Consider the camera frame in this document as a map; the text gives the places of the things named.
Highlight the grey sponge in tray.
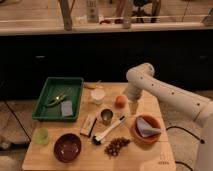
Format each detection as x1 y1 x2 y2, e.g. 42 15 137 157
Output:
61 101 73 117

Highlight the grey cloth in orange bowl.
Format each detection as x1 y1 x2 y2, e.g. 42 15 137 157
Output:
136 117 161 137

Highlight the green plastic tray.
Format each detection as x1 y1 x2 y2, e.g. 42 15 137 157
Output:
32 77 84 122

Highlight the yellow object at table back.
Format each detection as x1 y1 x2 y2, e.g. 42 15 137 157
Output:
84 80 102 90

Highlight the wooden block box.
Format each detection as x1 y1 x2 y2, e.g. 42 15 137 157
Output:
80 115 97 137

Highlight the black white brush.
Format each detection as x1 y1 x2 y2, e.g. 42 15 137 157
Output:
92 116 125 145

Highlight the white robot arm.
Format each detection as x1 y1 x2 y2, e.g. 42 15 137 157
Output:
124 63 213 171

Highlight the small metal cup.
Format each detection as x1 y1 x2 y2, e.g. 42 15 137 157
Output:
101 109 113 125

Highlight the orange bowl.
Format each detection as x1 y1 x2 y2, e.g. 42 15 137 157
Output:
131 115 162 145

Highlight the bunch of brown grapes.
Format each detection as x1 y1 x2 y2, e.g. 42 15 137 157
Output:
104 137 130 157

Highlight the orange apple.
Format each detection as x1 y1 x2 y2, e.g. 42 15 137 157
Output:
115 95 127 108

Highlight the black cable on floor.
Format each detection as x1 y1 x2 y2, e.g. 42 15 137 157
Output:
165 125 206 171

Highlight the white plastic cup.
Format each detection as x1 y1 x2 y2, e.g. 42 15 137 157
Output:
91 89 105 105

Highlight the green utensil in tray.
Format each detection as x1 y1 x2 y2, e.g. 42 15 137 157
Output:
45 88 70 108

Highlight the purple bowl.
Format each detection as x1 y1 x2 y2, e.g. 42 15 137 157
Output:
54 133 82 163

